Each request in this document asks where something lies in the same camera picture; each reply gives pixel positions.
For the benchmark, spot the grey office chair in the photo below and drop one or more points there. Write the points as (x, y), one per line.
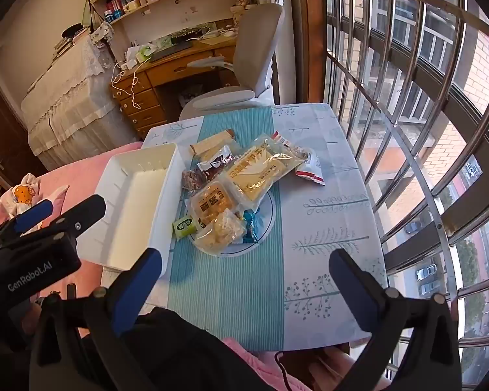
(256, 40)

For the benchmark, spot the black cloth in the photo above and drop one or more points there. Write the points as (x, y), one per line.
(212, 354)

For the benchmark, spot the large yellow snack packet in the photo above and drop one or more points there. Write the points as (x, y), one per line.
(256, 177)

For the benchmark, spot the wooden bookshelf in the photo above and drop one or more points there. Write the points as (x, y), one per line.
(179, 6)

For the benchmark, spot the white plastic storage bin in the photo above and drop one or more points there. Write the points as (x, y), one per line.
(134, 195)

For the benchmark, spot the red white snack packet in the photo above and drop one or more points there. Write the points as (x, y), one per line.
(311, 169)

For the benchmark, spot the black plastic bag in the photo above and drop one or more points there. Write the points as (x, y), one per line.
(191, 97)

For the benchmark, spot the beige wafer packet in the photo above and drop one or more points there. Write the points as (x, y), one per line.
(212, 142)

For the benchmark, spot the blue candy packet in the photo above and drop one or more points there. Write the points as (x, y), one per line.
(251, 228)

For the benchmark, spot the floral fabric bag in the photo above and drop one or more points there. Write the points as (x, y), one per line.
(102, 32)

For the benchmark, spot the white red-marked snack packet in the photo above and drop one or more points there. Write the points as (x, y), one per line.
(283, 139)

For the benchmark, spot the parked car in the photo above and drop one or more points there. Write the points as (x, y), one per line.
(430, 288)
(426, 272)

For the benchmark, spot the clear twist-wrapped nut candy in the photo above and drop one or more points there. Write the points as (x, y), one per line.
(192, 180)

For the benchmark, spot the green pastry packet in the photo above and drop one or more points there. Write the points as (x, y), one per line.
(184, 227)

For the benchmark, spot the metal window grille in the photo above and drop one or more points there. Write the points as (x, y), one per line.
(439, 225)

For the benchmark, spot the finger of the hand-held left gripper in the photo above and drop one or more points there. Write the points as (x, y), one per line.
(34, 214)
(81, 214)

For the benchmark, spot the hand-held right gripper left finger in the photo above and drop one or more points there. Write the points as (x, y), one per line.
(144, 281)

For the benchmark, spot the dark red snack packet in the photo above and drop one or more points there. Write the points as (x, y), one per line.
(219, 162)

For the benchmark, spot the clear packet of pale pastry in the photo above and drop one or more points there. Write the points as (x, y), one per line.
(222, 232)

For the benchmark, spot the cartoon printed cloth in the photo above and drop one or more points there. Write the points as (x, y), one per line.
(22, 195)

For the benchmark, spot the wooden desk with drawers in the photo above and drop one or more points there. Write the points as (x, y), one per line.
(175, 71)

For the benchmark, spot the green tissue box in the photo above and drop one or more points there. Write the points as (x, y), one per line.
(146, 53)

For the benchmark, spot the brown wooden door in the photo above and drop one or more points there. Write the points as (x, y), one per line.
(0, 138)

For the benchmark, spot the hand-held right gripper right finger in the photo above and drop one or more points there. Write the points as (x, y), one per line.
(350, 289)

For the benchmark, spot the orange cake packet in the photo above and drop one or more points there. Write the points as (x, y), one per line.
(216, 205)

